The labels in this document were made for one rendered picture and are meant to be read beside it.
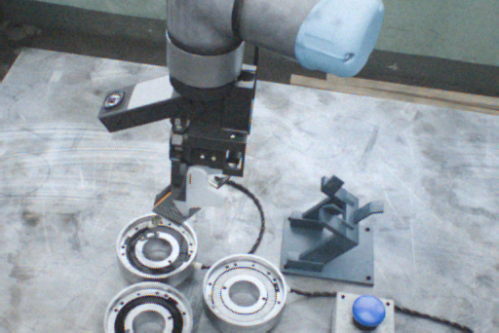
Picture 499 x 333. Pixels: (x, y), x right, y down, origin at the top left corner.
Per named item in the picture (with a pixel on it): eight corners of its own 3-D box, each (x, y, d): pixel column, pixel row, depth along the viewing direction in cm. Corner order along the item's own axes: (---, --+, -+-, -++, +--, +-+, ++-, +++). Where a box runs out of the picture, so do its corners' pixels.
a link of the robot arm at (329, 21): (408, -37, 58) (294, -74, 61) (360, 23, 51) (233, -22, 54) (389, 38, 63) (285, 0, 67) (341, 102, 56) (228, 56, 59)
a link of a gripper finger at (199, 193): (221, 237, 79) (226, 177, 73) (172, 230, 79) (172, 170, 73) (225, 218, 81) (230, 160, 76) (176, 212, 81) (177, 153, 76)
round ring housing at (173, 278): (104, 282, 88) (102, 264, 85) (136, 223, 95) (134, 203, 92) (180, 305, 86) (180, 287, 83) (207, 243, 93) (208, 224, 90)
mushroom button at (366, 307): (345, 340, 81) (353, 318, 78) (346, 312, 84) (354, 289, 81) (378, 346, 81) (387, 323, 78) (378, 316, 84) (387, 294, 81)
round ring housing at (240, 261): (211, 350, 82) (212, 333, 79) (194, 279, 89) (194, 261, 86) (293, 333, 84) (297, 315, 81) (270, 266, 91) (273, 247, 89)
